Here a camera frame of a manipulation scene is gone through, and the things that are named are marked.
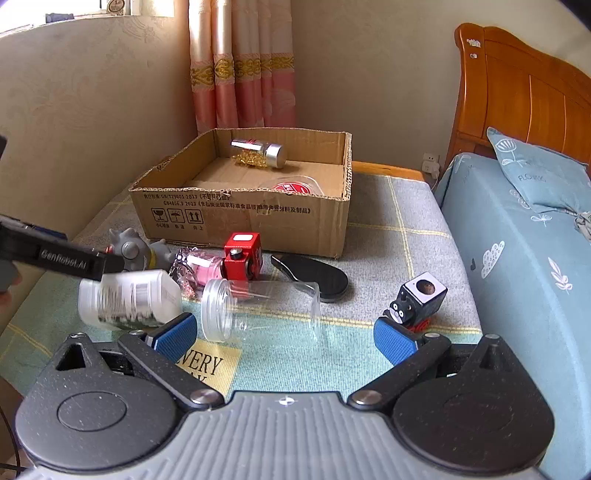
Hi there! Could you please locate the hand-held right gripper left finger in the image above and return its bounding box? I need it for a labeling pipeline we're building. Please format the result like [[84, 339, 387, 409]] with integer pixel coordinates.
[[55, 313, 225, 413]]

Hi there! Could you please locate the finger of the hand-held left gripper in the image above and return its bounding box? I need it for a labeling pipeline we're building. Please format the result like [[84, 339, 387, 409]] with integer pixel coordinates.
[[93, 250, 126, 282]]

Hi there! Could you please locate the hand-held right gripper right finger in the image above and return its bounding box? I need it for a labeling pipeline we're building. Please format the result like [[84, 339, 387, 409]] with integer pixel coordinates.
[[347, 318, 513, 411]]

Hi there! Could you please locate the grey monster toy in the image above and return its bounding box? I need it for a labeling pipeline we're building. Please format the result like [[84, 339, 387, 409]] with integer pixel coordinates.
[[108, 228, 172, 273]]

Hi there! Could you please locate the white plastic bottle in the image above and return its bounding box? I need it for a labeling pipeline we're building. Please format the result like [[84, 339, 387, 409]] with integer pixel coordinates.
[[78, 270, 184, 329]]

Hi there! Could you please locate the black toy train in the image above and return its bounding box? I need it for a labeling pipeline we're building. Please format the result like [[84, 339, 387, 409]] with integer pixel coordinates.
[[379, 272, 448, 334]]

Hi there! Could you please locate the correction tape dispenser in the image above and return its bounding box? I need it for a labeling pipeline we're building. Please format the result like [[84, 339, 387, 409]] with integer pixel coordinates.
[[270, 253, 350, 304]]

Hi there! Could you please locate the clear plastic jar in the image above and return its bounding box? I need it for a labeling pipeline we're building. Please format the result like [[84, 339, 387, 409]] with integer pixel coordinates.
[[201, 278, 322, 344]]

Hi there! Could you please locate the cardboard box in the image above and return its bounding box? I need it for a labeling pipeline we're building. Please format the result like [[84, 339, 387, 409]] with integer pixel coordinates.
[[129, 128, 354, 260]]

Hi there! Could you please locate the person's left hand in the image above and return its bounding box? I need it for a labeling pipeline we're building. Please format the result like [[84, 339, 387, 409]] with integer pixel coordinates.
[[0, 273, 21, 308]]

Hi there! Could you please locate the pink glitter bottle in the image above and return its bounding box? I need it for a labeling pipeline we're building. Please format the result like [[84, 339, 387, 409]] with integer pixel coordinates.
[[170, 246, 227, 297]]

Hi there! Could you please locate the checked blanket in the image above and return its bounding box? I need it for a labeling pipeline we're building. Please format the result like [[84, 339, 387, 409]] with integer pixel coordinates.
[[0, 173, 484, 416]]

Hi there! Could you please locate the blue patterned bed sheet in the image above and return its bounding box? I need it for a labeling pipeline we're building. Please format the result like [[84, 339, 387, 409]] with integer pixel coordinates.
[[434, 152, 591, 480]]

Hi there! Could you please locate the clear case with red label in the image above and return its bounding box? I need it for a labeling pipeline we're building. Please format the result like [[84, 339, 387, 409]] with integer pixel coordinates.
[[262, 178, 325, 200]]

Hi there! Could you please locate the glass bottle with silver cap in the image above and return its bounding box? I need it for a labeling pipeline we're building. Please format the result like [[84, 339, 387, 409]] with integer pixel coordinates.
[[231, 138, 287, 169]]

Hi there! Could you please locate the blue patterned pillow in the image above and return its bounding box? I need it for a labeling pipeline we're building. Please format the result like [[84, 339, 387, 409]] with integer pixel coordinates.
[[486, 127, 591, 232]]

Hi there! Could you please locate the pink curtain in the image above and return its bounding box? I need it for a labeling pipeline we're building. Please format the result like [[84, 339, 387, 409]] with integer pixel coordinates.
[[188, 0, 297, 136]]

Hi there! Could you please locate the window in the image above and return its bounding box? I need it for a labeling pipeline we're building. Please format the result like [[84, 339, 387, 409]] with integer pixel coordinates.
[[0, 0, 190, 34]]

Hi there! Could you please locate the wooden headboard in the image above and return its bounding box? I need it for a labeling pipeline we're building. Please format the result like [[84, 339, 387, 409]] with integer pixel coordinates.
[[444, 23, 591, 172]]

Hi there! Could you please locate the gold chain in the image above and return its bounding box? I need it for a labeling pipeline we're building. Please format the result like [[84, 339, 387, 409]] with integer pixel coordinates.
[[231, 152, 269, 169]]

